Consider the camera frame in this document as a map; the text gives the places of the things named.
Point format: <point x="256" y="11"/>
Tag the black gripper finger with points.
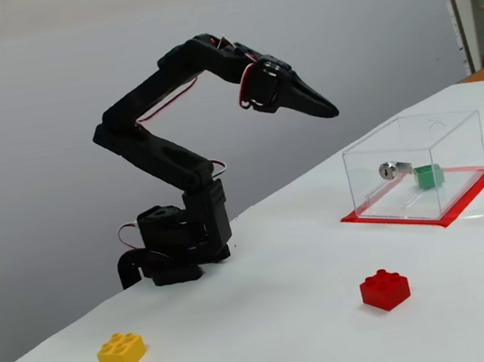
<point x="314" y="98"/>
<point x="309" y="109"/>

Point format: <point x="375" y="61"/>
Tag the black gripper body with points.
<point x="296" y="85"/>

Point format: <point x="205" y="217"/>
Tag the green lego brick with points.
<point x="430" y="178"/>

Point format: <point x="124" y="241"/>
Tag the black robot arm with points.
<point x="150" y="149"/>

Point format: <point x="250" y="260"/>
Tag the transparent acrylic box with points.
<point x="396" y="208"/>

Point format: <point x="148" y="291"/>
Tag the red lego brick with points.
<point x="384" y="292"/>

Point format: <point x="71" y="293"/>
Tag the yellow lego brick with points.
<point x="120" y="356"/>

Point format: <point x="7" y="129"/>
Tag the silver cam lock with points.
<point x="388" y="172"/>

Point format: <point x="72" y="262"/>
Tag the red tape square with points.
<point x="464" y="207"/>

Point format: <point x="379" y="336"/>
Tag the black table clamp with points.
<point x="125" y="271"/>

